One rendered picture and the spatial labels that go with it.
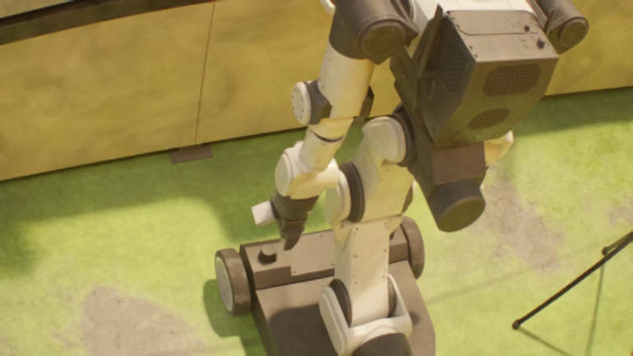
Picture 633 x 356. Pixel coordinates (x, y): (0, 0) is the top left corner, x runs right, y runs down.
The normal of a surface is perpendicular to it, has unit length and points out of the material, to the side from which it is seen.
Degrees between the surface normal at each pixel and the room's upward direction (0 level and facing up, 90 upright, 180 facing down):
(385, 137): 90
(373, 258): 60
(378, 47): 90
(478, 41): 0
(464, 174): 45
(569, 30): 90
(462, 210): 90
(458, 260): 0
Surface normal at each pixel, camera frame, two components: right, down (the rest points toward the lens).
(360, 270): 0.34, 0.36
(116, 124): 0.32, 0.77
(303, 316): 0.15, -0.62
